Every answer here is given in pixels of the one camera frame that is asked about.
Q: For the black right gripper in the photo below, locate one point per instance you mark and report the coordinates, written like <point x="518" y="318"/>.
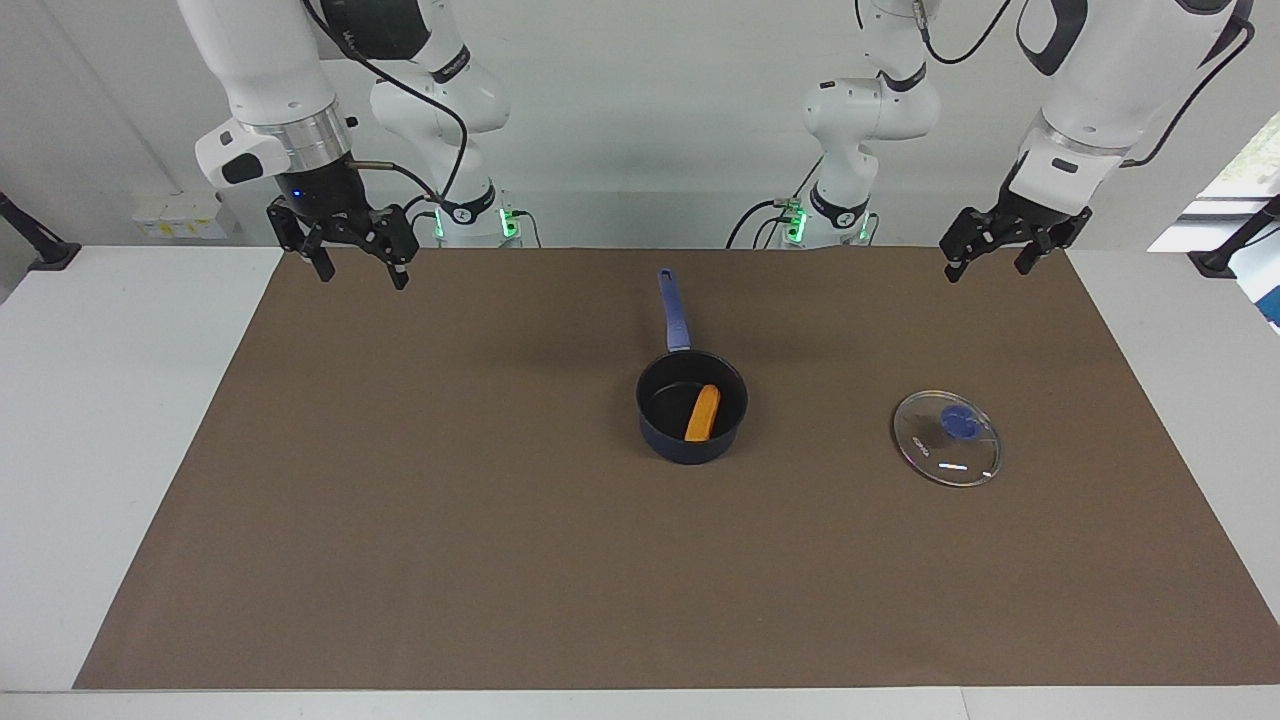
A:
<point x="320" y="195"/>

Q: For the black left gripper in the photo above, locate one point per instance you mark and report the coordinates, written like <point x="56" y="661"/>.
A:
<point x="1030" y="215"/>

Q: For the glass lid with blue knob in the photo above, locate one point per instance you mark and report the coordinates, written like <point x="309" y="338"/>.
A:
<point x="945" y="445"/>

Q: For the orange bread roll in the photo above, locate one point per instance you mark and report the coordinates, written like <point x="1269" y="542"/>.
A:
<point x="703" y="413"/>

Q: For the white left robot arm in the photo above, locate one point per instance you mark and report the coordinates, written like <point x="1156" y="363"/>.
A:
<point x="1100" y="80"/>

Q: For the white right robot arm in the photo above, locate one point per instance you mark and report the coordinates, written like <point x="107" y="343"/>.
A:
<point x="260" y="70"/>

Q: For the black clamp stand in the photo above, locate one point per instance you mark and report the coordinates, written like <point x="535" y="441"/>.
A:
<point x="45" y="250"/>
<point x="1225" y="255"/>

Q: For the light blue object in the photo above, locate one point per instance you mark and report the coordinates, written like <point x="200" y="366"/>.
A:
<point x="1265" y="290"/>

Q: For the brown table mat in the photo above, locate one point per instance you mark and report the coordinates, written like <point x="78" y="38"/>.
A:
<point x="640" y="560"/>

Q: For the white wall socket box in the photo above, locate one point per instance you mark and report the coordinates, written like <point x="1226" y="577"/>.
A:
<point x="175" y="215"/>

